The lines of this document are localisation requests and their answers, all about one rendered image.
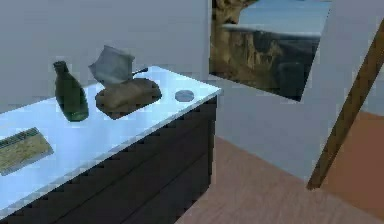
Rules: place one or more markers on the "small grey round disc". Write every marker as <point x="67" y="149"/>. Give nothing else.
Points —
<point x="184" y="95"/>

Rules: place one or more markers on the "brown bread loaf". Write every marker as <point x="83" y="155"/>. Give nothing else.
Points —
<point x="128" y="96"/>

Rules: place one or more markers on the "black cabinet with pale top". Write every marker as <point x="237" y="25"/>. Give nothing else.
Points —
<point x="140" y="173"/>

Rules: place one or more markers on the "window with cliff view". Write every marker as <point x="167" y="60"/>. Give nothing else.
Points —
<point x="263" y="56"/>

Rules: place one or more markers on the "dark green bottle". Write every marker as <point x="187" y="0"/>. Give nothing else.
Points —
<point x="70" y="96"/>

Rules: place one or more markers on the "brown wooden door frame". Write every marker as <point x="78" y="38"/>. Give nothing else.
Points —
<point x="350" y="110"/>

